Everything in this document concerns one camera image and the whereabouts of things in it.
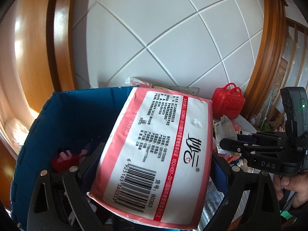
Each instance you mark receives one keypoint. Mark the red toy suitcase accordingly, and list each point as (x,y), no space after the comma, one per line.
(227,101)

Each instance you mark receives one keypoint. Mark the beige curtain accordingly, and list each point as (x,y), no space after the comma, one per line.
(16,115)

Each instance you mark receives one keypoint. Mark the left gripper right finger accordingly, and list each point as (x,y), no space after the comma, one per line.
(249,202)

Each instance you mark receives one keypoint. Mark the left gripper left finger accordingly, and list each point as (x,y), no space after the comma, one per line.
(59,199)

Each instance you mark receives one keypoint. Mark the pink tissue pack on box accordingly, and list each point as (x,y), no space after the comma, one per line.
(131,81)

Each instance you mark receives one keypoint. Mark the person right hand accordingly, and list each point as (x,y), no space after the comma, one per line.
(297,183)

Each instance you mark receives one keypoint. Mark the blue plastic storage crate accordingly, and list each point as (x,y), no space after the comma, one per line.
(68,120)

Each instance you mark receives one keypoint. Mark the red dress pig plush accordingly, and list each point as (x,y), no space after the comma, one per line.
(66,159)

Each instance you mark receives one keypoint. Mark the pink white tissue pack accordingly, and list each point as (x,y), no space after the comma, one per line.
(155,166)

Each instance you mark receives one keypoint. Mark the wall socket strip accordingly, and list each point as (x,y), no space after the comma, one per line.
(188,90)

